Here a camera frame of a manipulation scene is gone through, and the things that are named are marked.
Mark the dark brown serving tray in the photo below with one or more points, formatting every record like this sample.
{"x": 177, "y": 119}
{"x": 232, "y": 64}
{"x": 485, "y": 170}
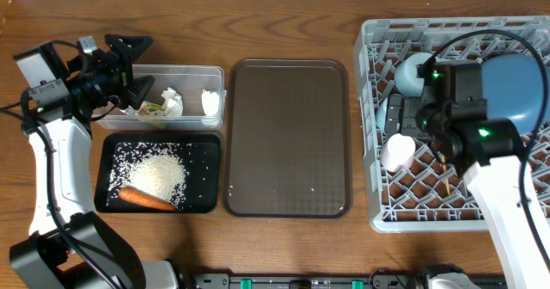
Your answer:
{"x": 288, "y": 139}

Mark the white paper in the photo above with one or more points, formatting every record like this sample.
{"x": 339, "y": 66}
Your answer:
{"x": 173, "y": 103}
{"x": 210, "y": 102}

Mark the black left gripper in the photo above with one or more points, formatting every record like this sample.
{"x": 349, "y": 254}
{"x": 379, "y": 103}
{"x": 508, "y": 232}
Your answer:
{"x": 122, "y": 76}

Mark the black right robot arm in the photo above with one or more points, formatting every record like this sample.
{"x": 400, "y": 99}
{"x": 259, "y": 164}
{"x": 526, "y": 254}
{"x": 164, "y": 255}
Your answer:
{"x": 493, "y": 161}

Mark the pile of white rice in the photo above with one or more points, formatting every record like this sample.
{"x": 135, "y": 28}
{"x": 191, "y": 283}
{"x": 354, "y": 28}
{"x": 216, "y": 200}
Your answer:
{"x": 183, "y": 174}

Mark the dark blue plate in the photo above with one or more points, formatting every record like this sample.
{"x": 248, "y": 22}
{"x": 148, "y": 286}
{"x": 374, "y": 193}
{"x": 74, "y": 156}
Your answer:
{"x": 512, "y": 86}

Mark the grey dishwasher rack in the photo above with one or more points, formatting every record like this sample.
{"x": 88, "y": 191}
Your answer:
{"x": 415, "y": 199}

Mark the wooden chopstick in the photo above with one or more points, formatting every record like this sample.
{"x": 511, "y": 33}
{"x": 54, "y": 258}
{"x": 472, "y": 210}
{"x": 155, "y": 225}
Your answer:
{"x": 447, "y": 186}

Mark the light blue rice bowl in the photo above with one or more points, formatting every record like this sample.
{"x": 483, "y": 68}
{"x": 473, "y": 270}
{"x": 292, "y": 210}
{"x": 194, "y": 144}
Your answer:
{"x": 405, "y": 77}

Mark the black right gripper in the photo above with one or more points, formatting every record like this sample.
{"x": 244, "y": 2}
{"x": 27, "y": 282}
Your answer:
{"x": 408, "y": 126}

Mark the clear plastic bin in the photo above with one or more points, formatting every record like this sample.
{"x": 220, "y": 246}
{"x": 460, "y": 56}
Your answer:
{"x": 189, "y": 81}

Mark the light blue cup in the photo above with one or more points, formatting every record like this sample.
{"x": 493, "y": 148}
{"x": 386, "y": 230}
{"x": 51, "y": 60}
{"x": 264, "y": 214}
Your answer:
{"x": 381, "y": 114}

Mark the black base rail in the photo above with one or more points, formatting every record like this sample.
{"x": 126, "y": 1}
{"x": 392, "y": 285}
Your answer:
{"x": 440, "y": 276}

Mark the pink cup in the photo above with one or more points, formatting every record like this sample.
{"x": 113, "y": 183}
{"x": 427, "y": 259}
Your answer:
{"x": 398, "y": 153}

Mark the black plastic tray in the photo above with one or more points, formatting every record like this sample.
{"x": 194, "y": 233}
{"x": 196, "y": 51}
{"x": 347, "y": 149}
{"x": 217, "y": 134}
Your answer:
{"x": 162, "y": 137}

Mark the foil snack wrapper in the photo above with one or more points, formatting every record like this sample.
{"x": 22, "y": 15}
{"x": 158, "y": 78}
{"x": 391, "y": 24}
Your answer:
{"x": 149, "y": 116}

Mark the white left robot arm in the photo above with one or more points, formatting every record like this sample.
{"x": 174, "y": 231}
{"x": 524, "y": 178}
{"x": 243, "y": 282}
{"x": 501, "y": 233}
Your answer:
{"x": 69, "y": 245}

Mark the orange carrot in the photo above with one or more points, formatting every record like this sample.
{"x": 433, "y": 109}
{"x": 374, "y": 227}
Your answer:
{"x": 139, "y": 198}

